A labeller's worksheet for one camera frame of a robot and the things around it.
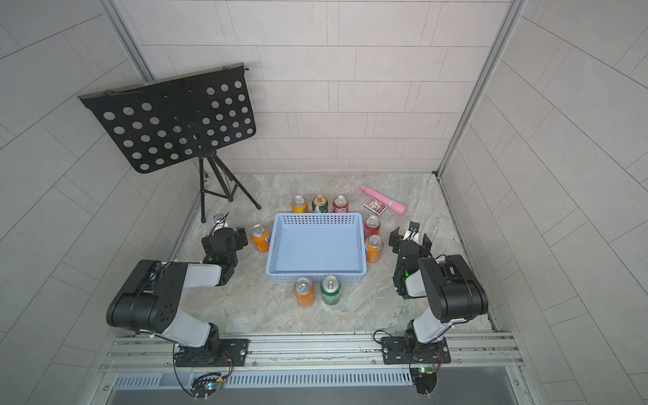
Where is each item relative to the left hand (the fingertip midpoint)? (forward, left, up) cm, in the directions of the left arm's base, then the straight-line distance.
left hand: (230, 227), depth 94 cm
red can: (-3, -53, +6) cm, 53 cm away
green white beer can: (+6, -34, +6) cm, 35 cm away
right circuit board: (-46, -65, -5) cm, 80 cm away
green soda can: (-25, -38, +6) cm, 46 cm away
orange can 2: (-11, -53, +7) cm, 54 cm away
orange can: (+7, -26, +6) cm, 27 cm away
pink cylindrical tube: (+12, -62, 0) cm, 64 cm away
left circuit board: (-47, -6, -3) cm, 48 cm away
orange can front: (-26, -31, +5) cm, 40 cm away
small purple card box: (+12, -56, -2) cm, 58 cm away
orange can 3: (-8, -14, +5) cm, 17 cm away
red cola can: (+6, -42, +6) cm, 43 cm away
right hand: (-1, -68, +3) cm, 68 cm away
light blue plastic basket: (-4, -33, -5) cm, 33 cm away
